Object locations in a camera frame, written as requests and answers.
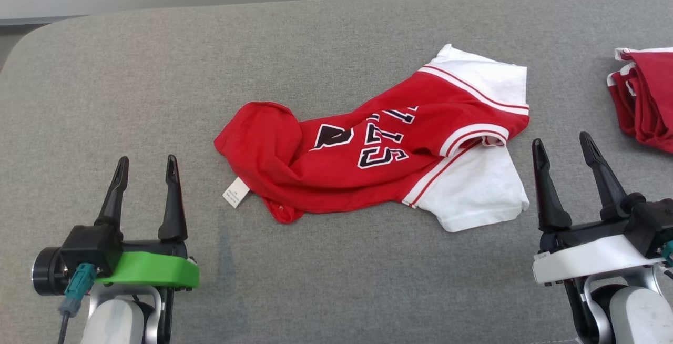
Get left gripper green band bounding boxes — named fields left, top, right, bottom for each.
left=95, top=155, right=200, bottom=289

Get red white lettered jersey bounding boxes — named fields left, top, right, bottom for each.
left=214, top=44, right=531, bottom=232

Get red shorts white side stripes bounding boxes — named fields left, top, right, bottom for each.
left=607, top=47, right=673, bottom=154

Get black cable teal plug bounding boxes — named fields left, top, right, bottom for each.
left=660, top=240, right=673, bottom=281
left=57, top=263, right=98, bottom=344

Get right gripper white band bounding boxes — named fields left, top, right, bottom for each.
left=532, top=132, right=666, bottom=286

